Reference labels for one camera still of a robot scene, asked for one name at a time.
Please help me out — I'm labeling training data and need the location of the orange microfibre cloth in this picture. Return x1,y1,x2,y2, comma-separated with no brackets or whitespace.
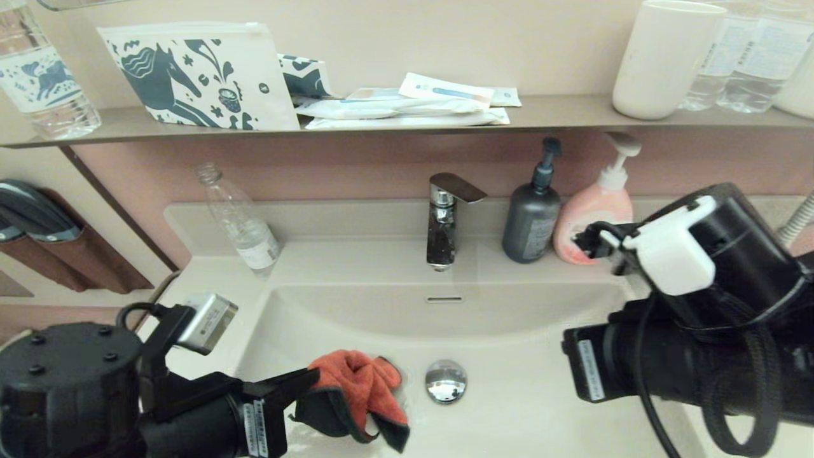
293,349,411,454

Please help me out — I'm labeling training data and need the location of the chrome sink faucet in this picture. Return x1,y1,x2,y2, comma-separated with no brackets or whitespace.
426,173,488,271

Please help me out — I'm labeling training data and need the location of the white ceramic sink basin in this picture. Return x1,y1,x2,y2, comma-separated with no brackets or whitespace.
202,282,707,458

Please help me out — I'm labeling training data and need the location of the chrome drain stopper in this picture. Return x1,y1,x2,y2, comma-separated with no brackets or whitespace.
425,359,468,404

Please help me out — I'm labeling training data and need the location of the clear empty plastic bottle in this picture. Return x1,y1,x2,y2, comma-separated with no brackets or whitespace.
196,163,284,279

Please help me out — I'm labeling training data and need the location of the pink soap pump bottle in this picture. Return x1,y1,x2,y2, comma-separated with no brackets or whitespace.
552,132,642,266

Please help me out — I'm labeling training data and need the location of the dark grey pump bottle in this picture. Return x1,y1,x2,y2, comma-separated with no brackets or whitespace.
502,137,562,265

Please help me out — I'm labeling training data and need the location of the flat white packet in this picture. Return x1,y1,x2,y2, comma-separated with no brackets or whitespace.
304,108,509,131

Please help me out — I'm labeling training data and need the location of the long white packet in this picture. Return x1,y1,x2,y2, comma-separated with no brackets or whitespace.
294,97,490,120

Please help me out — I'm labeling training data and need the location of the packet with orange blue print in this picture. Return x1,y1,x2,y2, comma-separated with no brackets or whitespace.
343,88,408,103

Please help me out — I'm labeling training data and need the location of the white plastic cup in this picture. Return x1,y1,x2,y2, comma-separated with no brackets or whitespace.
612,0,726,121

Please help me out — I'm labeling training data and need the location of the small horse print pouch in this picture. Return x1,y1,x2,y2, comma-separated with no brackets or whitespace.
277,54,341,101

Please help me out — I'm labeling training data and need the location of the dark grey slipper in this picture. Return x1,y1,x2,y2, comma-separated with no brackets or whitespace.
0,180,83,242
0,216,27,244

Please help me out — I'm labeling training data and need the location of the water bottle with white label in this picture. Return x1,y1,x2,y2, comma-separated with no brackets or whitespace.
677,0,757,111
715,0,814,114

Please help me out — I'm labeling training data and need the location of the large horse print pouch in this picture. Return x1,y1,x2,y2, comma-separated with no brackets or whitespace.
97,22,300,131

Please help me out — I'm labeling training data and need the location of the white ribbed container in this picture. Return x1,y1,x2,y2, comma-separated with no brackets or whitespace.
771,38,814,121

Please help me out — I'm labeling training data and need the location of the white packet with blue stripe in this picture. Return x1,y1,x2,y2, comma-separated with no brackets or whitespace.
399,73,494,106

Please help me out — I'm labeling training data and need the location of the bottle with blue deer label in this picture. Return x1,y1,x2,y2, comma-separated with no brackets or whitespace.
0,0,102,141

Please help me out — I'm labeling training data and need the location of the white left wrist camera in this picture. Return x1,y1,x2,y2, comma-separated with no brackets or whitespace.
141,293,240,382

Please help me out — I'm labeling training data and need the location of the black left camera cable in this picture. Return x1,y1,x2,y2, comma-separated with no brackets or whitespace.
116,302,174,331

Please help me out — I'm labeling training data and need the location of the white corrugated hose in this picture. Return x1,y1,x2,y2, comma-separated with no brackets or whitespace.
777,194,814,247

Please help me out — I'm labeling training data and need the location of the brown wall pocket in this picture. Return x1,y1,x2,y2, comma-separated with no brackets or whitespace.
0,191,155,295

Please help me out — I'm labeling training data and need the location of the grey brown wall shelf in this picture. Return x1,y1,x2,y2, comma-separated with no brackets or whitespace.
0,95,814,150

